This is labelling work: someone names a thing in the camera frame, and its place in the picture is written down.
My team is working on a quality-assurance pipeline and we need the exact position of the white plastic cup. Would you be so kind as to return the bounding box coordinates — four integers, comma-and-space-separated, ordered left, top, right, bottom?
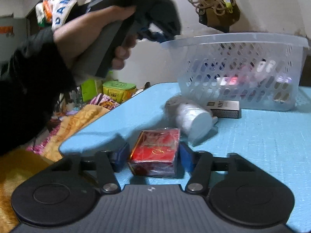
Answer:
164, 95, 218, 145

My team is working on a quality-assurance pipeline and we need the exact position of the red cigarette pack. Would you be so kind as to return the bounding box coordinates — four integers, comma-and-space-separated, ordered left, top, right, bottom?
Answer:
128, 128, 180, 177

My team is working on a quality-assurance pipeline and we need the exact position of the Kent cigarette pack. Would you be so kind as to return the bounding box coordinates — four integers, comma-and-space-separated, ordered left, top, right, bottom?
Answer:
206, 100, 241, 119

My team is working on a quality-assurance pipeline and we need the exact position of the clear plastic basket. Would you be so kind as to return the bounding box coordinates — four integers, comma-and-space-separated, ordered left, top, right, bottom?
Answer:
162, 33, 309, 111

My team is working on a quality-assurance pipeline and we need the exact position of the white plush toy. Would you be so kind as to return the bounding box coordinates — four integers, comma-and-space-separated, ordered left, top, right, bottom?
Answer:
250, 59, 276, 82

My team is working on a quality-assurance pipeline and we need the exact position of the purple small box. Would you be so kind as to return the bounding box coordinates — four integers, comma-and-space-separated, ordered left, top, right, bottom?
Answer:
273, 76, 293, 103

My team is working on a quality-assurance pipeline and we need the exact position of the black sleeve forearm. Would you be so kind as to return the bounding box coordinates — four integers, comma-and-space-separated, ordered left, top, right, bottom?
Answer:
1, 28, 76, 155

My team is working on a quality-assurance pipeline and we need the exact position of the person left hand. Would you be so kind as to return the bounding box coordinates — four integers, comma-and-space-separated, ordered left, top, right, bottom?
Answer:
53, 6, 136, 68

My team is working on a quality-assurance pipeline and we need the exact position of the hanging brown bag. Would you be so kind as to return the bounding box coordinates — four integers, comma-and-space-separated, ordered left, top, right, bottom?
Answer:
188, 0, 240, 33

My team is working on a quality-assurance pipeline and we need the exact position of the yellow green lidded box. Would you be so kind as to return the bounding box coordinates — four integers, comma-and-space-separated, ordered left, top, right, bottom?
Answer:
102, 81, 136, 104

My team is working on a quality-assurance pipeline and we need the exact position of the green paper bag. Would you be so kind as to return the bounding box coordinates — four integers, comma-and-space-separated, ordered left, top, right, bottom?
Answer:
81, 79, 103, 102

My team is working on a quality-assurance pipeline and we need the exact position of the orange floral blanket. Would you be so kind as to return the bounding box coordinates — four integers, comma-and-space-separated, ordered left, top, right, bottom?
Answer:
1, 94, 119, 232

